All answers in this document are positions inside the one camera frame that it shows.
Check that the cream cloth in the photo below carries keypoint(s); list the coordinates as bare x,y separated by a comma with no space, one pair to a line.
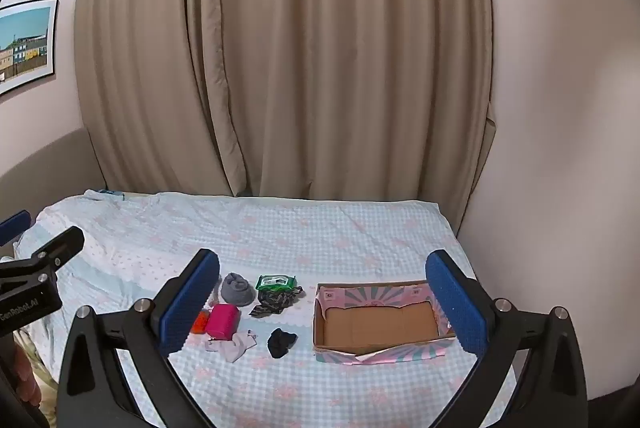
42,358

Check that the grey knitted hat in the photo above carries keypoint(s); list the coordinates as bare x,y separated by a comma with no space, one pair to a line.
236,290

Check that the white zigzag-edged cloth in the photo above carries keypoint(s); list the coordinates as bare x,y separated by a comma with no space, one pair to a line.
239,345

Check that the checked floral bed sheet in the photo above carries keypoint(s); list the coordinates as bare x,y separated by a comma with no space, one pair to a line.
310,238

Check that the green wet wipes pack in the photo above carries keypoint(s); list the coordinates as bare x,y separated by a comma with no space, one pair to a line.
275,281

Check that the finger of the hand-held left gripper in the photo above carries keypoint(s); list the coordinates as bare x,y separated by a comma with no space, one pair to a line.
15,225
62,245

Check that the small blue item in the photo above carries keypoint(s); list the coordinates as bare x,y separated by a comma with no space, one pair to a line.
111,193

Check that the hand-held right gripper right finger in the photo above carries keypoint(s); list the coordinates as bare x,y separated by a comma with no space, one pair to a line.
457,303

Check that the orange soft toy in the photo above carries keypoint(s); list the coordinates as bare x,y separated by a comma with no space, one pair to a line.
200,322

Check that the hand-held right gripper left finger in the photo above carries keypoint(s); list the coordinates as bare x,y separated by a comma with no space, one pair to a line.
192,303

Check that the person's left hand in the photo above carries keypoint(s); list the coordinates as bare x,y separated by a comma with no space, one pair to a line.
27,373

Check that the pink soft pouch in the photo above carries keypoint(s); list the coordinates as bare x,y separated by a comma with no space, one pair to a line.
222,320

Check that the black patterned scarf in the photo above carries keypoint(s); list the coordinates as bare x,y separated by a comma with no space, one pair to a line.
272,300

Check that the beige curtain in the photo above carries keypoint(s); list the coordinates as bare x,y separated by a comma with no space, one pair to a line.
300,58

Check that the framed wall poster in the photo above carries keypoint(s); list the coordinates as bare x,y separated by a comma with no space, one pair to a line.
27,46

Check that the black sock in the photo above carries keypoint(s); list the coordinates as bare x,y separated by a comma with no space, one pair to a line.
281,342

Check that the printed cardboard box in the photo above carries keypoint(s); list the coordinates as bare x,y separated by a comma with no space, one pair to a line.
380,325

